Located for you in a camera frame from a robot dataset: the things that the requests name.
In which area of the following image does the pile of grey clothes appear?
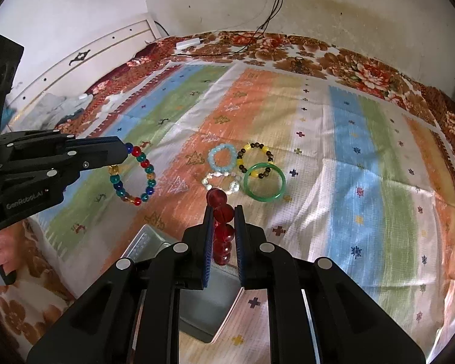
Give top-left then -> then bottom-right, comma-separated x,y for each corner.
5,92 -> 96,134

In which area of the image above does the light blue bead bracelet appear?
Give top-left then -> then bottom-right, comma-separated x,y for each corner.
207,143 -> 237,172

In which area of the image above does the multicolour glass bead bracelet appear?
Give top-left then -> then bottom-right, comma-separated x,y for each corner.
108,142 -> 157,207

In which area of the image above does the white pearl bracelet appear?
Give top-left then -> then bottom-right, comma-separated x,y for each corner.
201,171 -> 242,195

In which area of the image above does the grey metal box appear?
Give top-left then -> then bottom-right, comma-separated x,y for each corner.
126,224 -> 242,344

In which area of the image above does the red bead bracelet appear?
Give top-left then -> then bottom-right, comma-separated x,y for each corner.
207,188 -> 236,266

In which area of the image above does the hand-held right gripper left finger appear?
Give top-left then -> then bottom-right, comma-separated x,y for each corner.
26,205 -> 215,364

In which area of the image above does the floral brown bedsheet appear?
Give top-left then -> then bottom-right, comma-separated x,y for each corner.
0,30 -> 455,364

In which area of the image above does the brown and yellow bead bracelet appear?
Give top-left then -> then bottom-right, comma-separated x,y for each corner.
237,142 -> 275,180

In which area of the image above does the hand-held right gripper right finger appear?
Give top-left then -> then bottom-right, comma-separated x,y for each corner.
233,204 -> 427,364

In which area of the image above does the black cable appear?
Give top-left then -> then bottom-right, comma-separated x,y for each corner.
170,0 -> 293,58

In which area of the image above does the striped patterned blanket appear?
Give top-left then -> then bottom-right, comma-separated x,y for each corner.
34,61 -> 455,364

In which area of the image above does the white power adapter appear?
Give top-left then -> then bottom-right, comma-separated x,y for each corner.
175,37 -> 202,50

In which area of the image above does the green jade bangle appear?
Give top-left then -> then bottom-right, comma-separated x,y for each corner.
243,162 -> 286,201

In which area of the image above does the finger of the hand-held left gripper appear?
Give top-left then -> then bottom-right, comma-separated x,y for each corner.
0,129 -> 126,153
0,142 -> 131,198

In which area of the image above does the white wooden headboard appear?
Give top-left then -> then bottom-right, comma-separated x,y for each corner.
5,12 -> 160,122

